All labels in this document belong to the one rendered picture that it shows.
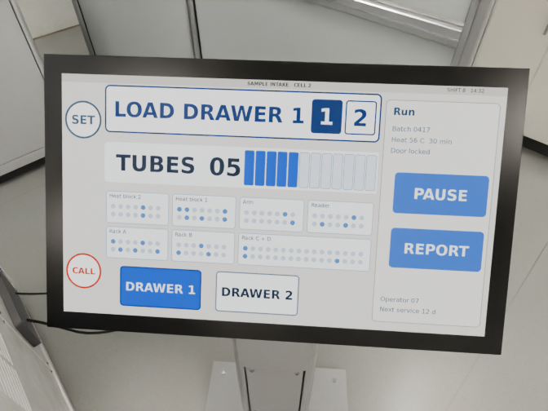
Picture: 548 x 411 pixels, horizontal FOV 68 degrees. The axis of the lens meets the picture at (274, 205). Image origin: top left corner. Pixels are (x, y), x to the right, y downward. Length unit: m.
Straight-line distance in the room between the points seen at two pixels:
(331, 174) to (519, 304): 1.51
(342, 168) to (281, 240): 0.10
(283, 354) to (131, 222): 0.41
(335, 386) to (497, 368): 0.58
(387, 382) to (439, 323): 1.06
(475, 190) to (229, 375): 1.15
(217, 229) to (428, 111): 0.26
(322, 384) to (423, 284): 1.02
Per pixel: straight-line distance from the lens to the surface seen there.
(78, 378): 1.64
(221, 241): 0.46
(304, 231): 0.45
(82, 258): 0.51
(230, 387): 1.46
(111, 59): 0.50
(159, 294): 0.49
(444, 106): 0.47
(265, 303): 0.47
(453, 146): 0.47
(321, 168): 0.44
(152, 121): 0.47
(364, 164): 0.45
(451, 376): 1.62
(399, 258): 0.47
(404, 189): 0.46
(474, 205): 0.48
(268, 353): 0.78
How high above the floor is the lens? 1.40
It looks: 45 degrees down
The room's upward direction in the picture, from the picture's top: straight up
